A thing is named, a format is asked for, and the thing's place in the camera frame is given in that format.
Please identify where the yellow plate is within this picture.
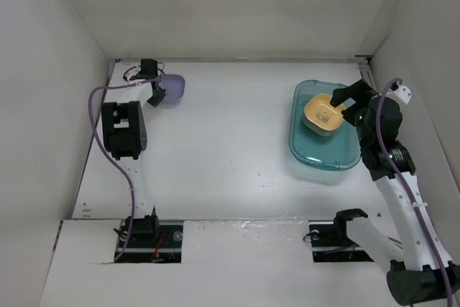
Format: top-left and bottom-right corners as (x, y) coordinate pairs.
(303, 93), (346, 137)

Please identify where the teal plastic bin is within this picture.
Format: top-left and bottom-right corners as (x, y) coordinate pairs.
(288, 80), (361, 171)

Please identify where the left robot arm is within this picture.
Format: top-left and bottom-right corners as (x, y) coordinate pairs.
(101, 59), (165, 248)

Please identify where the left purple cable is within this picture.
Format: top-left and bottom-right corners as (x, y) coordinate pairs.
(88, 64), (166, 261)

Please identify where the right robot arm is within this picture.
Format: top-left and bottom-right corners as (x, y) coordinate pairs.
(330, 78), (459, 306)

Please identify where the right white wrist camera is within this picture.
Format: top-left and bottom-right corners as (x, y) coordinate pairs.
(392, 85), (412, 105)

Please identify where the purple plate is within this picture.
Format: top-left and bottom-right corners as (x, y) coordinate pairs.
(159, 74), (185, 104)

